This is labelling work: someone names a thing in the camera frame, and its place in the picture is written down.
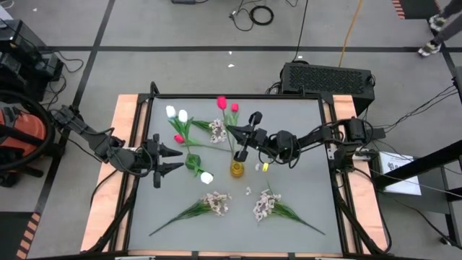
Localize person's patterned shoe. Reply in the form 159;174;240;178
428;14;448;33
417;41;442;58

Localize black computer tower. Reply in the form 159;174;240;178
280;61;376;117

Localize black side desk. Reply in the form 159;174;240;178
371;139;462;250

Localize grey table mat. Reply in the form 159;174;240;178
128;97;344;254

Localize black power adapter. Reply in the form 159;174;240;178
364;126;387;142

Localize black hanging cable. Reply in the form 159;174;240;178
291;0;310;61

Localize yellow glass vase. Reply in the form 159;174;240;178
230;160;245;178

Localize hazard-striped floor mat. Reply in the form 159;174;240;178
0;211;42;260
391;0;445;20

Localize red artificial tulip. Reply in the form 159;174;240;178
173;134;234;152
225;103;241;167
216;95;239;167

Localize white paper sheet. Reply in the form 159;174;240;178
378;150;422;196

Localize coiled black cable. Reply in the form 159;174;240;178
248;4;274;27

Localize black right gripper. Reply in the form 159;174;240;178
226;110;269;163

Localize person's leg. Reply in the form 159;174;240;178
438;0;462;21
432;19;462;46

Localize orange vacuum cleaner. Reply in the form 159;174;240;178
0;89;57;189

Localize white spotted flower bunch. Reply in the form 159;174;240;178
252;182;326;236
191;118;229;144
148;191;233;238

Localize black equipment stack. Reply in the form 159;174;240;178
0;18;66;104

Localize yellow hanging cable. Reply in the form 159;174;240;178
337;0;364;69

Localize loose black floor cable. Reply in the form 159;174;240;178
228;0;256;33

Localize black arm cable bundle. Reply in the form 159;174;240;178
86;168;140;254
330;169;393;256

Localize white artificial tulip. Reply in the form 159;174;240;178
165;104;196;160
177;108;198;160
193;164;214;186

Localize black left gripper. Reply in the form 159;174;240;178
140;132;185;190

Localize green glass vase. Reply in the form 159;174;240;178
184;153;202;170

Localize black floor cables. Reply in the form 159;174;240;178
360;82;459;133

